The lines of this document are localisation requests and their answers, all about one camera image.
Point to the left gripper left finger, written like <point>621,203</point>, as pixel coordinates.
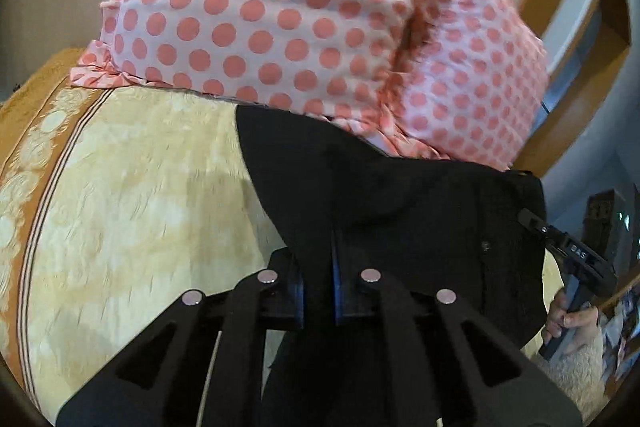
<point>200,362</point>

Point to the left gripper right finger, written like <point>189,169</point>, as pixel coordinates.
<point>424,355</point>

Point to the black pants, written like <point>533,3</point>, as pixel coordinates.
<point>314,180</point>

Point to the person's right hand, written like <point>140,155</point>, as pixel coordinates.
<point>583,323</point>

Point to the beige fleece right sleeve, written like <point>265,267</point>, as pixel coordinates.
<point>578,375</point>

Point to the yellow patterned bed cover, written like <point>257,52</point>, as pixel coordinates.
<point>112,204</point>

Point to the pink polka dot pillow right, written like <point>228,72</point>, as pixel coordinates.
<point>467,86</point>

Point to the pink polka dot pillow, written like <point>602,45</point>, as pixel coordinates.
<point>321,57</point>
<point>467,86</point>

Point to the pink polka dot pillow left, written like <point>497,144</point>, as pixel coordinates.
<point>321,57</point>

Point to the wooden door frame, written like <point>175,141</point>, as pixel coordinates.
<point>588,43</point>

